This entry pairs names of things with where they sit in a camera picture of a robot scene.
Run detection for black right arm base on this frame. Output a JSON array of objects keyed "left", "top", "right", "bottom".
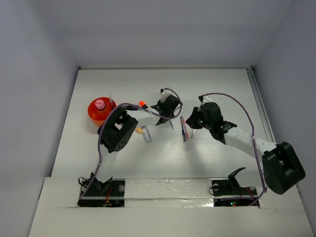
[{"left": 208, "top": 167, "right": 259, "bottom": 207}]

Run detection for orange cap highlighter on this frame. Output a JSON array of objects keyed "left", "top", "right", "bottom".
[{"left": 139, "top": 101, "right": 148, "bottom": 110}]

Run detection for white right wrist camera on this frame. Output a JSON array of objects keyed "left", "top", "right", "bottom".
[{"left": 198, "top": 95, "right": 212, "bottom": 105}]

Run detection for clear spray bottle blue cap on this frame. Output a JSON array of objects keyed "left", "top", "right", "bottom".
[{"left": 141, "top": 126, "right": 153, "bottom": 143}]

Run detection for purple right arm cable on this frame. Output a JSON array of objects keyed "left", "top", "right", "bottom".
[{"left": 198, "top": 92, "right": 268, "bottom": 206}]

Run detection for red gel pen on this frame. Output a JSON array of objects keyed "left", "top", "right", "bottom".
[{"left": 182, "top": 117, "right": 190, "bottom": 141}]

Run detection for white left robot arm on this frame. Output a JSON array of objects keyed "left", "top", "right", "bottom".
[{"left": 80, "top": 88, "right": 183, "bottom": 198}]

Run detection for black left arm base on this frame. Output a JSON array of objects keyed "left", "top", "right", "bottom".
[{"left": 78, "top": 178, "right": 125, "bottom": 207}]

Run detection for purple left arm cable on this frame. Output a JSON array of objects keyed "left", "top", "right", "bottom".
[{"left": 79, "top": 86, "right": 184, "bottom": 205}]

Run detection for yellow pink glue stick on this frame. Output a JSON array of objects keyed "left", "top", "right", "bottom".
[{"left": 135, "top": 127, "right": 142, "bottom": 134}]

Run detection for aluminium rail on right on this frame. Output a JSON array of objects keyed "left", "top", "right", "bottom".
[{"left": 246, "top": 68, "right": 287, "bottom": 175}]

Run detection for pink patterned tube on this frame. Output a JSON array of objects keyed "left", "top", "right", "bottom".
[{"left": 95, "top": 99, "right": 106, "bottom": 111}]

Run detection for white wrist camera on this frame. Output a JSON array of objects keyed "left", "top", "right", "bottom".
[
  {"left": 198, "top": 95, "right": 212, "bottom": 105},
  {"left": 160, "top": 87, "right": 173, "bottom": 101}
]

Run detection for blue ballpoint pen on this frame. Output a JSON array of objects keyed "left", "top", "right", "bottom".
[{"left": 180, "top": 116, "right": 186, "bottom": 142}]

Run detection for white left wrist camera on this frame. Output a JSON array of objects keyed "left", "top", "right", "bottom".
[{"left": 160, "top": 87, "right": 173, "bottom": 101}]

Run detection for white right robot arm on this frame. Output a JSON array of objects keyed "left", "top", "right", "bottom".
[{"left": 186, "top": 102, "right": 306, "bottom": 195}]

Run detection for purple cap highlighter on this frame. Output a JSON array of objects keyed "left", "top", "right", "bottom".
[{"left": 125, "top": 105, "right": 138, "bottom": 111}]

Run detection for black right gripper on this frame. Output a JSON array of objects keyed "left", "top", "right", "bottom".
[{"left": 185, "top": 107, "right": 213, "bottom": 130}]

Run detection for orange round organizer container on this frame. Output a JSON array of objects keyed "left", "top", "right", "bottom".
[{"left": 87, "top": 97, "right": 116, "bottom": 127}]

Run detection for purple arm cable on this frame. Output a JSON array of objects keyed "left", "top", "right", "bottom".
[
  {"left": 198, "top": 92, "right": 268, "bottom": 206},
  {"left": 79, "top": 86, "right": 184, "bottom": 205}
]

